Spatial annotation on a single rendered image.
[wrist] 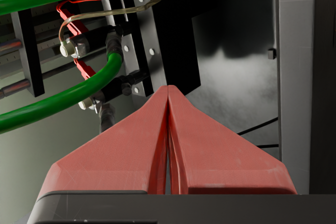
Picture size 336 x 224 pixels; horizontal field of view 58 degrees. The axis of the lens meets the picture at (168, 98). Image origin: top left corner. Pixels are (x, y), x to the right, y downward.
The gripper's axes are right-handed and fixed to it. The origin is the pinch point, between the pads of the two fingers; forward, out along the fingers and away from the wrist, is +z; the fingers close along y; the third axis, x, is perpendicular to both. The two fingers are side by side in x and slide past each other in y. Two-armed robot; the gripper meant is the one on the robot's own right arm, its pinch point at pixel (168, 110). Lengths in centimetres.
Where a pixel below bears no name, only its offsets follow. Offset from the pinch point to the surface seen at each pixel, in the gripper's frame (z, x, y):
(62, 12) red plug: 32.5, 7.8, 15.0
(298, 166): 17.7, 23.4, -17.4
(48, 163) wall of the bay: 39, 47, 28
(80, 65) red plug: 31.1, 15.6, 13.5
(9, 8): 10.6, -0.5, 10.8
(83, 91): 10.8, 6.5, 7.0
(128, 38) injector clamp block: 36.1, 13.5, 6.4
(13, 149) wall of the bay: 37, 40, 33
